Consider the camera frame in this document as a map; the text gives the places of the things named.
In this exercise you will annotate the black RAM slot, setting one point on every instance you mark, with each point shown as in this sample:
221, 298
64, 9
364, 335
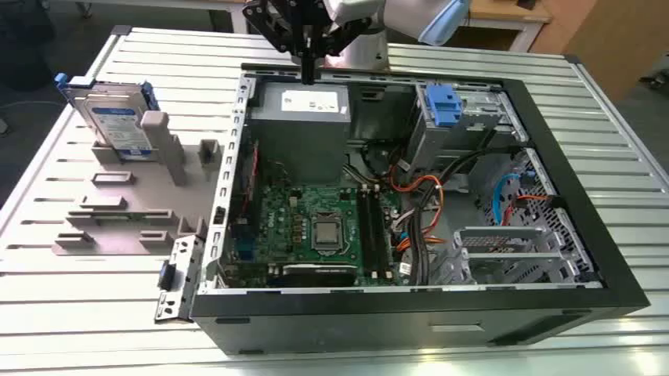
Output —
369, 231
382, 231

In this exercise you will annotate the grey parts rack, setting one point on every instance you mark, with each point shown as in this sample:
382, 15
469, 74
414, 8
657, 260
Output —
137, 196

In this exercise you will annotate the black graphics card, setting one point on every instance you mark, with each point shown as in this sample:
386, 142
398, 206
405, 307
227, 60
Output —
314, 274

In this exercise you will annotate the hard disk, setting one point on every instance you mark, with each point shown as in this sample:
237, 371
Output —
118, 125

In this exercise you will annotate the silver CPU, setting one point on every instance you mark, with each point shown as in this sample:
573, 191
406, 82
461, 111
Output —
326, 233

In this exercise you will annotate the green RAM stick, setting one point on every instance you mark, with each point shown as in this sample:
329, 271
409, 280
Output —
113, 216

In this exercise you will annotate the CPU socket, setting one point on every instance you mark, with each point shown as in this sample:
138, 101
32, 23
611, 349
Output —
329, 251

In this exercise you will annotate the blue VGA port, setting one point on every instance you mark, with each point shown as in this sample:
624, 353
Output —
167, 276

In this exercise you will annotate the green motherboard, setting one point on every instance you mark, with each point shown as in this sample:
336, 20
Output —
282, 243

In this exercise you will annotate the silver disk bay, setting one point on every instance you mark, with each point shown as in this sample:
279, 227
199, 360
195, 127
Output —
501, 255

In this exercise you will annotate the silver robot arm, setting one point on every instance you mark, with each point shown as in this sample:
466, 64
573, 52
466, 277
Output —
366, 51

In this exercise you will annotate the blue drive bay latch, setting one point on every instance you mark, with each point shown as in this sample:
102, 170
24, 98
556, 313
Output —
441, 105

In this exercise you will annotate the wooden desk white frame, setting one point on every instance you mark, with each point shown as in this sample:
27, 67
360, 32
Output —
514, 15

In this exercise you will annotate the silver optical drive bay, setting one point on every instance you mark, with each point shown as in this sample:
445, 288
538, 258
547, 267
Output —
434, 145

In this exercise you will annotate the grey power supply unit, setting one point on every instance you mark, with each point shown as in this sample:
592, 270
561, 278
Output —
298, 149

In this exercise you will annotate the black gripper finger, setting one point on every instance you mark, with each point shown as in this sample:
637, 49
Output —
342, 37
266, 27

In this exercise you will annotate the black PC case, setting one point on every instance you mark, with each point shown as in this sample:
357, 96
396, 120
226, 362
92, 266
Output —
366, 325

